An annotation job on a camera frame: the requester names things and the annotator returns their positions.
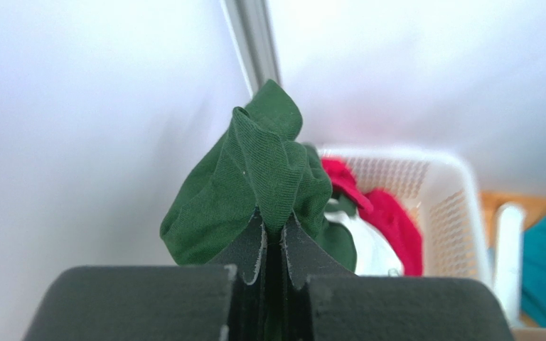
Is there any white plastic laundry basket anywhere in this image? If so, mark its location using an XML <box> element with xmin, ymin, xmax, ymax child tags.
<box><xmin>318</xmin><ymin>146</ymin><xmax>492</xmax><ymax>286</ymax></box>

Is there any green and white t-shirt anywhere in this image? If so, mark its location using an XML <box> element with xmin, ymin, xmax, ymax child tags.
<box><xmin>159</xmin><ymin>80</ymin><xmax>357</xmax><ymax>271</ymax></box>

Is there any red garment in basket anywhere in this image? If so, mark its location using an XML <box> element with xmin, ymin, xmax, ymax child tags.
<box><xmin>322</xmin><ymin>158</ymin><xmax>424</xmax><ymax>276</ymax></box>

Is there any white clothes rack base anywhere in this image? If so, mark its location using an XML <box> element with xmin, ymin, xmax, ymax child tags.
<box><xmin>493</xmin><ymin>202</ymin><xmax>526</xmax><ymax>328</ymax></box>

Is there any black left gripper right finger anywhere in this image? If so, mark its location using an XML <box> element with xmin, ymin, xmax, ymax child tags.
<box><xmin>283</xmin><ymin>216</ymin><xmax>513</xmax><ymax>340</ymax></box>

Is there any aluminium frame post left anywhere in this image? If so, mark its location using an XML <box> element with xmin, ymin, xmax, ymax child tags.
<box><xmin>220</xmin><ymin>0</ymin><xmax>282</xmax><ymax>96</ymax></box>

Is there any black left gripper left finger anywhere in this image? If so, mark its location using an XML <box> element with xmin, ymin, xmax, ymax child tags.
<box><xmin>25</xmin><ymin>211</ymin><xmax>267</xmax><ymax>340</ymax></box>

